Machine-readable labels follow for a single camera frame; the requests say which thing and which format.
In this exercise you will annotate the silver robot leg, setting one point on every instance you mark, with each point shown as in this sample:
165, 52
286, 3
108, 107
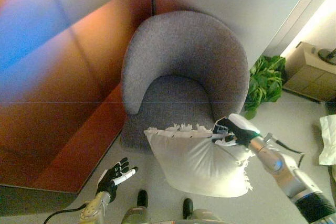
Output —
206, 217
135, 216

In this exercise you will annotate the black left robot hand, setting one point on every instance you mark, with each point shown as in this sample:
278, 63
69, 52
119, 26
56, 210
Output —
109, 180

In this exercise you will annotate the white door frame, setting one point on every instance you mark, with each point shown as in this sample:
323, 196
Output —
302, 6

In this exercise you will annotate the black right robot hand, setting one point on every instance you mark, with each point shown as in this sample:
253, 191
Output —
241, 127

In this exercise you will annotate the silver left robot leg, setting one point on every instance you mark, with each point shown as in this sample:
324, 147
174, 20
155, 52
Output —
135, 216

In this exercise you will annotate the crumpled white paper bag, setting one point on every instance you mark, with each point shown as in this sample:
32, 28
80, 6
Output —
328, 140

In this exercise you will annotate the beige low cabinet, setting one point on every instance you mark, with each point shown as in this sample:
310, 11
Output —
307, 82

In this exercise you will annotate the white tasselled pillow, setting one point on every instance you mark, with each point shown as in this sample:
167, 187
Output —
207, 166

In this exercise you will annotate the black robot foot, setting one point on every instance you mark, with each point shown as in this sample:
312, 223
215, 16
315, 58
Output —
188, 207
142, 199

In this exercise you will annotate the small round dish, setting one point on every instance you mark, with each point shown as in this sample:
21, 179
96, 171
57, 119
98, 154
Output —
326, 54

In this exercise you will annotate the silver right robot leg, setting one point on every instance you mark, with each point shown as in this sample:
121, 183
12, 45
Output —
206, 217

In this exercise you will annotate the grey fabric armchair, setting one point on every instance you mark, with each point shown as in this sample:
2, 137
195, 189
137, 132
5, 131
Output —
183, 51

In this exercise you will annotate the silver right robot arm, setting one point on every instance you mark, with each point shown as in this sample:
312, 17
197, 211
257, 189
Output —
288, 174

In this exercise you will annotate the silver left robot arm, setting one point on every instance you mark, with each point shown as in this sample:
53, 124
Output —
94, 208

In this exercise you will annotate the green leafy potted plant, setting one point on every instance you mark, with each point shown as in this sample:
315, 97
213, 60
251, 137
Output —
265, 82

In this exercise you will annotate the black right robot foot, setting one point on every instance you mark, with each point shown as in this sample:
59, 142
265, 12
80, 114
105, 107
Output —
188, 207

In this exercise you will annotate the black left robot foot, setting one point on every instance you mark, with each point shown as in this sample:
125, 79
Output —
142, 199

